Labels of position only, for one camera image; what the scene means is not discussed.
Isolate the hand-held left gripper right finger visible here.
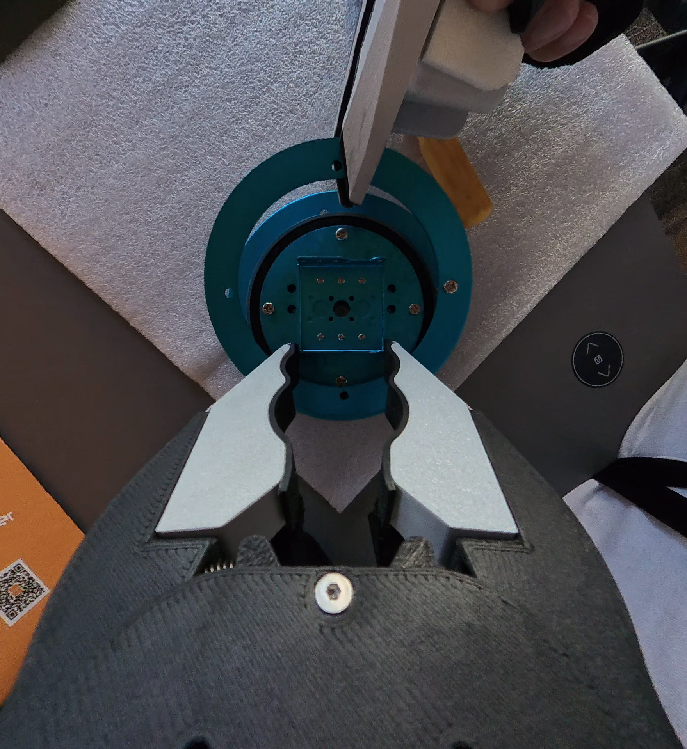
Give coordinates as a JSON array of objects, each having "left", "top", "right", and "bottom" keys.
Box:
[{"left": 381, "top": 341, "right": 521, "bottom": 565}]

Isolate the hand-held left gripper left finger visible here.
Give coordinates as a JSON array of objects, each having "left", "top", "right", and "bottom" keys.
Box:
[{"left": 155, "top": 343, "right": 297, "bottom": 551}]

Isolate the black lanyard strap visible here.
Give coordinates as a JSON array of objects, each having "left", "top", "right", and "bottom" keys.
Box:
[{"left": 596, "top": 455, "right": 687, "bottom": 557}]

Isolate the blue round metal turntable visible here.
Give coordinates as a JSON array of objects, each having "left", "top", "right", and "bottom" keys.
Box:
[{"left": 204, "top": 139, "right": 473, "bottom": 420}]

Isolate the person's right hand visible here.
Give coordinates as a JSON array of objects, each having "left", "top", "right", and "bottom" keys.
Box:
[{"left": 522, "top": 0, "right": 599, "bottom": 63}]

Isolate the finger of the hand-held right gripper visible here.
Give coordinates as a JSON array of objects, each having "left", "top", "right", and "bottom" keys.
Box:
[{"left": 335, "top": 0, "right": 509, "bottom": 208}]

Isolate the orange cardboard box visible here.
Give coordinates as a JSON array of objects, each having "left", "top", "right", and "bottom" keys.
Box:
[{"left": 0, "top": 400, "right": 85, "bottom": 739}]

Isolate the white foam sheet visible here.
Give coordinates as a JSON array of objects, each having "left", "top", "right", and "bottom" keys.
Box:
[{"left": 0, "top": 0, "right": 687, "bottom": 515}]

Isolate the round black desk control panel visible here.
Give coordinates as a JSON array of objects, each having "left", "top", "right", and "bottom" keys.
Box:
[{"left": 571, "top": 331, "right": 625, "bottom": 387}]

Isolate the dark grey desk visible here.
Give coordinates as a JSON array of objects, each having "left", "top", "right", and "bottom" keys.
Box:
[{"left": 0, "top": 0, "right": 687, "bottom": 530}]

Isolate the yellow handled screwdriver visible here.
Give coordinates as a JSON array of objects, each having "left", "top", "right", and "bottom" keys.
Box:
[{"left": 417, "top": 136, "right": 493, "bottom": 229}]

